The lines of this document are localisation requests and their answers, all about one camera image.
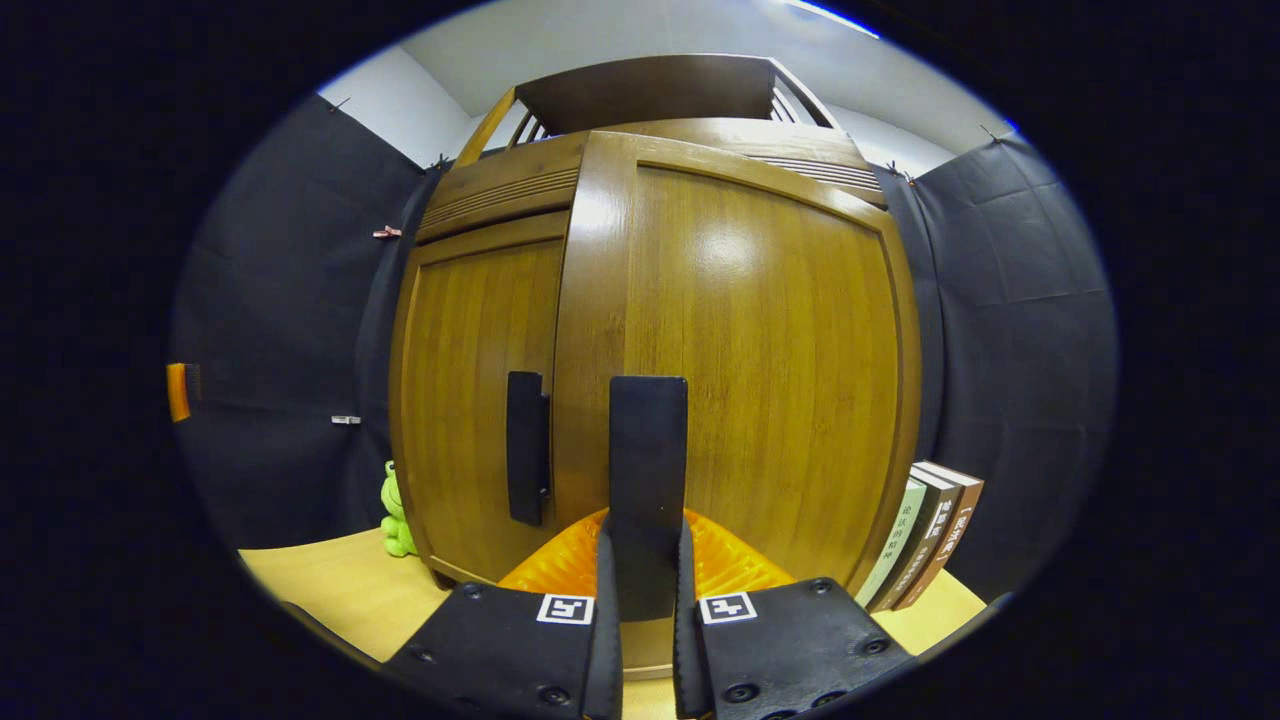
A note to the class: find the wooden double-door shoe cabinet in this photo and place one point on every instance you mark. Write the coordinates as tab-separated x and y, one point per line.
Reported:
650	90

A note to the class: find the black backdrop cloth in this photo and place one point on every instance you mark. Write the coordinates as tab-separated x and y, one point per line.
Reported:
1020	350

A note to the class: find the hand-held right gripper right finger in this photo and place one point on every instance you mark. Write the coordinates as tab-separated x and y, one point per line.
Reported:
685	660

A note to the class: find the wooden shoe cabinet door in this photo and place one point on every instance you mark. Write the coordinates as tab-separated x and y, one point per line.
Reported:
470	400
780	380

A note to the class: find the dark grey book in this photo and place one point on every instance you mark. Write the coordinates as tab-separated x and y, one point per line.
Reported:
925	540

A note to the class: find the wooden drawer with black knob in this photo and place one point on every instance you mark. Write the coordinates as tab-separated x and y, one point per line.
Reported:
500	195

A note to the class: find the pale green book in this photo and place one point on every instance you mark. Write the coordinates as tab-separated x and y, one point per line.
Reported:
898	545

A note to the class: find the reddish brown book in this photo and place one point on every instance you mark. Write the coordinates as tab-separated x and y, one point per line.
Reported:
955	530

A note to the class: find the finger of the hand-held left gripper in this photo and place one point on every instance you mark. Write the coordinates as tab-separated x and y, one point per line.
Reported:
178	392

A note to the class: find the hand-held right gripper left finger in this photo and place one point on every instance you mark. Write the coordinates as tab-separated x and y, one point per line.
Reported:
608	650

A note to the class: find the green frog plush toy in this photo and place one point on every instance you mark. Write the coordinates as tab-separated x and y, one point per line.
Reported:
395	520

